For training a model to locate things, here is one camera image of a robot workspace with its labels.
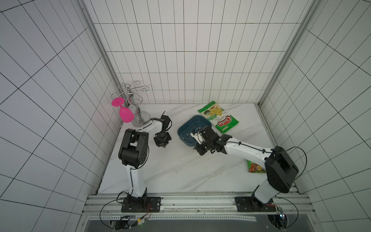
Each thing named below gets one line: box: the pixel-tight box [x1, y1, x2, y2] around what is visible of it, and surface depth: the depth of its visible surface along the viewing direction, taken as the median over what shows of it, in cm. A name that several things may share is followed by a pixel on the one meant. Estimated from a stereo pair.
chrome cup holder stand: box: [110, 80, 151, 128], surface depth 92 cm
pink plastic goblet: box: [111, 97, 135, 124], surface depth 90 cm
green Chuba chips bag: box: [197, 100, 240, 134], surface depth 112 cm
